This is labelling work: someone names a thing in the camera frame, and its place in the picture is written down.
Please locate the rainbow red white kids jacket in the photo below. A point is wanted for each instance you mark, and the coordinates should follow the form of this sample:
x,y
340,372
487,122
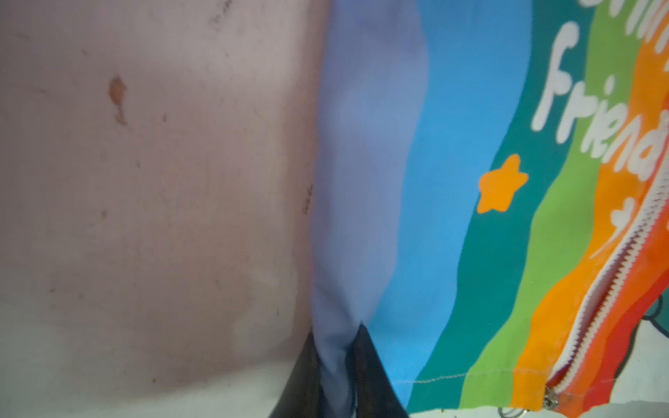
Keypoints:
x,y
491,201

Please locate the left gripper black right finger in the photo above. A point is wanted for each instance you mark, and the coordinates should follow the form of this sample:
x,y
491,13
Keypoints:
x,y
374,395

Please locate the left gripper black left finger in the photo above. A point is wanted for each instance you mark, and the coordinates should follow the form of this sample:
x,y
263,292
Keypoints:
x,y
301,397

